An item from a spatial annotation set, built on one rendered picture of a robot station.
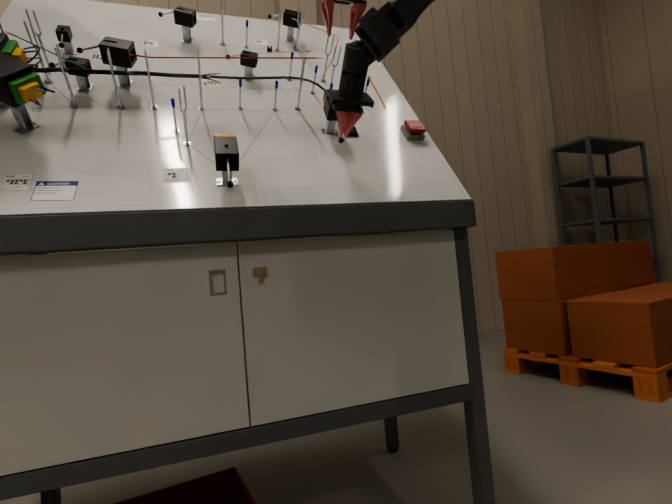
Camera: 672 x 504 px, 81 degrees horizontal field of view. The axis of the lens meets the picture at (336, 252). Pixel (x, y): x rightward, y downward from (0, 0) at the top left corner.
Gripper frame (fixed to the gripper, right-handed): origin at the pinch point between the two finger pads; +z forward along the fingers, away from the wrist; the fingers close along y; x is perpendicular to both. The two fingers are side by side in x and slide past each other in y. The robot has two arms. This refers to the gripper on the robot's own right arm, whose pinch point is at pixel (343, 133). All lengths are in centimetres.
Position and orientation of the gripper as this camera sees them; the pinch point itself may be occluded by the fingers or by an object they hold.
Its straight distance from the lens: 101.1
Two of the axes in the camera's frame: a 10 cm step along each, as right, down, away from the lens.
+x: 2.2, 6.4, -7.3
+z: -1.6, 7.6, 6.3
